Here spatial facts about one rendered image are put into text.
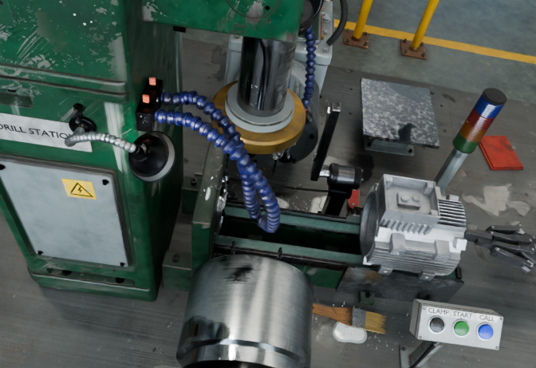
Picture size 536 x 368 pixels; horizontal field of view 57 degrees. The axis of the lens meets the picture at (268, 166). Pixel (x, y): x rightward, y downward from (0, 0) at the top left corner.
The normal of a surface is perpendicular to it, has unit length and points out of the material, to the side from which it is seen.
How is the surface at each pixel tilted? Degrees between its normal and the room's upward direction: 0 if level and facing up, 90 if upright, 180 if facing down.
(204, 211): 0
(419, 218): 90
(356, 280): 90
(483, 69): 0
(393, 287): 90
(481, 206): 0
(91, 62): 90
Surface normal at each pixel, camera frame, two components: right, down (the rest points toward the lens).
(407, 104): 0.12, -0.63
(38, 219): -0.09, 0.76
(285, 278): 0.58, -0.49
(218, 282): -0.42, -0.61
